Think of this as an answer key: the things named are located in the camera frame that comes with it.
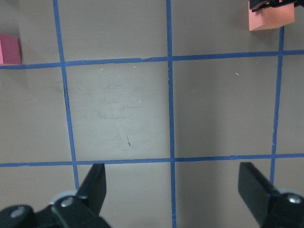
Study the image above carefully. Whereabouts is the pink foam cube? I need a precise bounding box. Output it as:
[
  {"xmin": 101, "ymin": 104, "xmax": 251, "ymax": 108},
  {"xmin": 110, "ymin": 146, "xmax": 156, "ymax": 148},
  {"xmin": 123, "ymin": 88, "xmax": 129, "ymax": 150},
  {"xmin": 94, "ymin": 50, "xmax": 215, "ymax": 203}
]
[{"xmin": 0, "ymin": 33, "xmax": 21, "ymax": 66}]

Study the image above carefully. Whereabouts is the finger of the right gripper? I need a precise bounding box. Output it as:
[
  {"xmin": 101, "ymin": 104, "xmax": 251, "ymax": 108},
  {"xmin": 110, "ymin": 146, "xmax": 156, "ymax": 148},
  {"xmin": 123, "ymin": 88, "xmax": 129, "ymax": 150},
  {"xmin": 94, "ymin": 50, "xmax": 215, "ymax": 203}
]
[{"xmin": 249, "ymin": 0, "xmax": 296, "ymax": 12}]

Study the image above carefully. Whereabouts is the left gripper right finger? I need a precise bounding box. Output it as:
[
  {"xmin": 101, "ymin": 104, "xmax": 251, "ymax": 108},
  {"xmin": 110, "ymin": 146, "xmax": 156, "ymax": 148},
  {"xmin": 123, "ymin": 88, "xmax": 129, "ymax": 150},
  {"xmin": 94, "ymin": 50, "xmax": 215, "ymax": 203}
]
[{"xmin": 238, "ymin": 162, "xmax": 304, "ymax": 228}]

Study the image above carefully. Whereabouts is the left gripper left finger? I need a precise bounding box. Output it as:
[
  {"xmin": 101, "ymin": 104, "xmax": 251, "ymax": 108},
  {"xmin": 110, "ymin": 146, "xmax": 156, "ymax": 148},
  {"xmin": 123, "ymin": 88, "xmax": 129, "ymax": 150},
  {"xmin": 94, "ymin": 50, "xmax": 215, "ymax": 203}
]
[{"xmin": 51, "ymin": 163, "xmax": 110, "ymax": 228}]

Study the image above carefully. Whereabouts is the orange foam cube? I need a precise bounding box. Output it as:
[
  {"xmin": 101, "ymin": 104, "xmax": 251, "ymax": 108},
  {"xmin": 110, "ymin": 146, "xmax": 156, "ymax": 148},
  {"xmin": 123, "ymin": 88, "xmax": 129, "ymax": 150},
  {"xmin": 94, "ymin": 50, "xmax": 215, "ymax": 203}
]
[{"xmin": 248, "ymin": 2, "xmax": 295, "ymax": 31}]

